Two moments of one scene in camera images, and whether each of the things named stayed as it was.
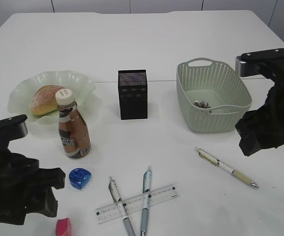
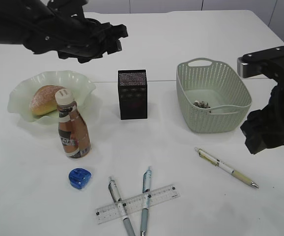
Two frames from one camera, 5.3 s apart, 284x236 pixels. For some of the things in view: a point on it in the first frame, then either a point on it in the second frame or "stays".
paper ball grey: (205, 105) stays
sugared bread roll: (44, 100) stays
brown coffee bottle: (73, 131) stays
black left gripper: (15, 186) to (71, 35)
